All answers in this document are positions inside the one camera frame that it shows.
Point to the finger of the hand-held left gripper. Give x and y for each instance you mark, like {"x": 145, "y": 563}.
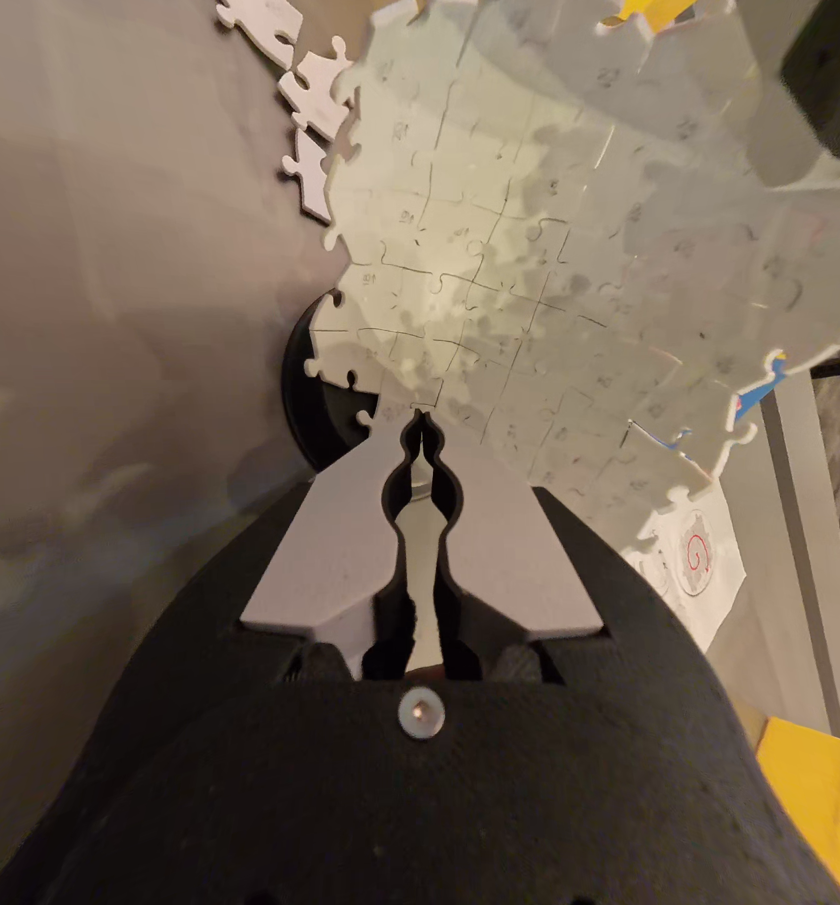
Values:
{"x": 766, "y": 42}

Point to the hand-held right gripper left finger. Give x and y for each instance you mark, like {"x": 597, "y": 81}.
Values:
{"x": 335, "y": 551}

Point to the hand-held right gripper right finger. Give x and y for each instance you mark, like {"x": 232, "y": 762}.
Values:
{"x": 519, "y": 558}

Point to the black round ball stand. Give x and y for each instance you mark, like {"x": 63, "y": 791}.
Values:
{"x": 321, "y": 424}

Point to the partly built puzzle ball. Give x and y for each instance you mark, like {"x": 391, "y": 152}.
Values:
{"x": 533, "y": 283}

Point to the yellow plastic bin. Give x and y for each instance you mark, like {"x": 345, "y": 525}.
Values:
{"x": 815, "y": 792}

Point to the white puzzle pieces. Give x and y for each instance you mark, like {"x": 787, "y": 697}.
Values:
{"x": 314, "y": 92}

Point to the printed instruction sheet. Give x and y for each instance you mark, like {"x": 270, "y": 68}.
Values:
{"x": 709, "y": 601}

